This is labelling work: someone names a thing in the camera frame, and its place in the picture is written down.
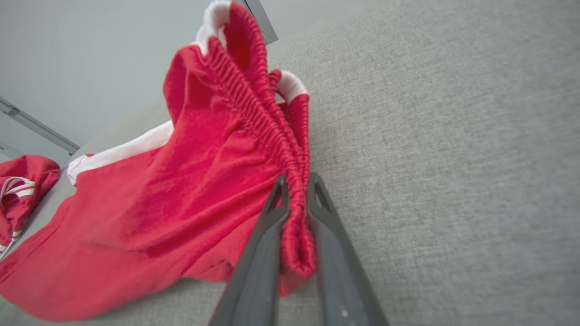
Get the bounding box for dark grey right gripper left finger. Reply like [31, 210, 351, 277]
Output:
[208, 174, 290, 326]

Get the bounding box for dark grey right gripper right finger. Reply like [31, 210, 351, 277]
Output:
[307, 172, 390, 326]

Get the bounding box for red shorts with white trim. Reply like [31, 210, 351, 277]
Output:
[0, 0, 317, 323]

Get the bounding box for red shirt with white stripes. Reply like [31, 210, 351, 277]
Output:
[0, 155, 61, 261]

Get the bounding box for grey fabric sofa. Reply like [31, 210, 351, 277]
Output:
[0, 0, 580, 326]

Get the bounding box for grey partition post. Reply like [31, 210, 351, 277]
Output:
[245, 0, 279, 45]

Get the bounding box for grey wall rail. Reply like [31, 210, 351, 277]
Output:
[0, 96, 81, 157]

